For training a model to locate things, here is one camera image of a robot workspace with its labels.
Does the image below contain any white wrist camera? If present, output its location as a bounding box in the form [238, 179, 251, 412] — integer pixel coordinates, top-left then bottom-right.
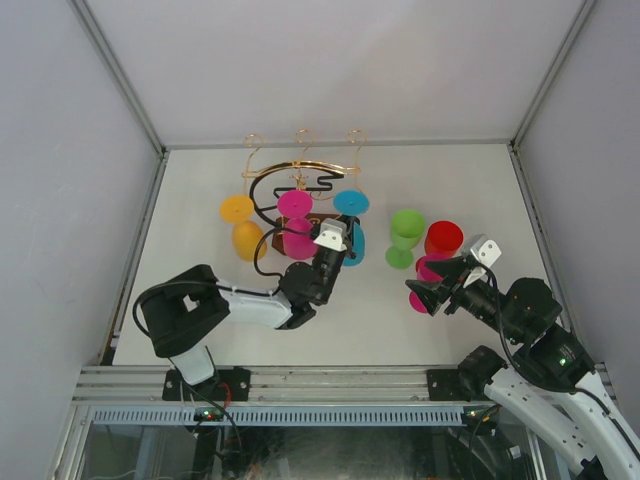
[313, 218, 347, 252]
[460, 234, 502, 288]

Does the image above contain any pink plastic wine glass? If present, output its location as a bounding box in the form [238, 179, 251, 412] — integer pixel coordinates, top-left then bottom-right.
[277, 190, 316, 260]
[416, 254, 449, 286]

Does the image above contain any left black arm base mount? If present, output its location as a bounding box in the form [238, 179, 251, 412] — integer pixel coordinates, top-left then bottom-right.
[162, 367, 251, 402]

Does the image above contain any green plastic wine glass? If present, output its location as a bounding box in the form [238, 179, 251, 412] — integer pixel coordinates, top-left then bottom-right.
[385, 209, 426, 270]

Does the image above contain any gold wire wine glass rack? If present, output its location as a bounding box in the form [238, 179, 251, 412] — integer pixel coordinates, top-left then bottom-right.
[241, 127, 372, 259]

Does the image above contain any blue plastic wine glass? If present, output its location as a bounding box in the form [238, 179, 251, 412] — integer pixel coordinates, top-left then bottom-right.
[333, 190, 370, 267]

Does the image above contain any grey slotted cable duct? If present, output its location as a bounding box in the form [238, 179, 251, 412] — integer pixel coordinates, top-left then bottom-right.
[92, 405, 465, 427]

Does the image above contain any right black camera cable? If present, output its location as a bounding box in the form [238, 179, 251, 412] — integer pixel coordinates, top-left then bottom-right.
[482, 264, 616, 416]

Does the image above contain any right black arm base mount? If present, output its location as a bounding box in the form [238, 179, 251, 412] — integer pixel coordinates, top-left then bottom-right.
[426, 368, 467, 402]

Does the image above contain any black camera cable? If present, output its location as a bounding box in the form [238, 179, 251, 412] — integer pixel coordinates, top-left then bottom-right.
[252, 225, 321, 277]
[482, 264, 616, 416]

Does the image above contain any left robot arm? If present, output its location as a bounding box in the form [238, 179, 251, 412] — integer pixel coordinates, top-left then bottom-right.
[131, 215, 358, 400]

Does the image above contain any left black camera cable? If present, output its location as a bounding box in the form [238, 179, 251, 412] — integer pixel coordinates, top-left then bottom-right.
[252, 225, 321, 277]

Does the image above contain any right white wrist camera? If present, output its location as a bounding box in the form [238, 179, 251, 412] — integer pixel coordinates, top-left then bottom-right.
[460, 234, 502, 288]

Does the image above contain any orange plastic wine glass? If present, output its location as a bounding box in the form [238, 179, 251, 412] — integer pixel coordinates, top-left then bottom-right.
[219, 195, 267, 262]

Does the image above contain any red plastic wine glass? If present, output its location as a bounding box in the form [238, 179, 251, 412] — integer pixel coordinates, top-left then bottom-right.
[424, 220, 464, 258]

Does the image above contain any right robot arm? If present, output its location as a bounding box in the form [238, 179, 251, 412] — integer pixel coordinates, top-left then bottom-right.
[405, 255, 639, 479]

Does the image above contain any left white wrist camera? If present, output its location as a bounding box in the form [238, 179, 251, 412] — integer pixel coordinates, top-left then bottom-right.
[313, 218, 347, 252]

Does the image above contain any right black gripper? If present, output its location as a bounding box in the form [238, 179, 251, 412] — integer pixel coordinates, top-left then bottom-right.
[405, 254, 523, 343]

